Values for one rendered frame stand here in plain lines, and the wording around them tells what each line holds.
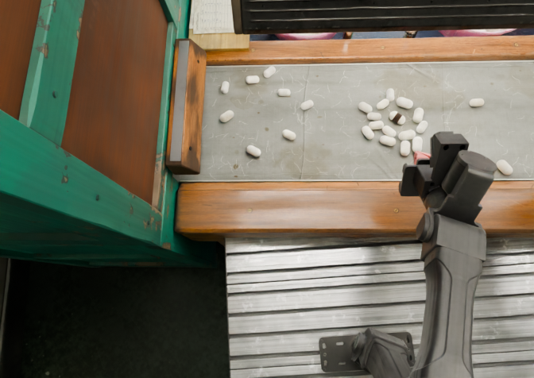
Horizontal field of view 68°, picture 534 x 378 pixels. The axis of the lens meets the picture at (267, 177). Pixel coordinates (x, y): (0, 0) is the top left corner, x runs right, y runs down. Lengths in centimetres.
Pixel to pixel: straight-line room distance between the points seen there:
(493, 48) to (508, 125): 19
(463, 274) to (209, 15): 81
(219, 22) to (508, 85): 71
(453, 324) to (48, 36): 56
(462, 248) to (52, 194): 51
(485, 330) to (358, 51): 69
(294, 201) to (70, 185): 50
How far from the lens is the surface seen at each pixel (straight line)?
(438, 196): 69
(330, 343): 94
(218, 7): 109
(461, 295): 58
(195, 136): 87
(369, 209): 88
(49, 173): 47
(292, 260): 94
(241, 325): 95
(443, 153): 68
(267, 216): 86
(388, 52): 104
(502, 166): 101
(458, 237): 61
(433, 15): 72
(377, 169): 93
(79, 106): 56
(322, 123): 95
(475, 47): 111
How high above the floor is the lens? 161
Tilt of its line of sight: 74 degrees down
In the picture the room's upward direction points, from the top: 10 degrees counter-clockwise
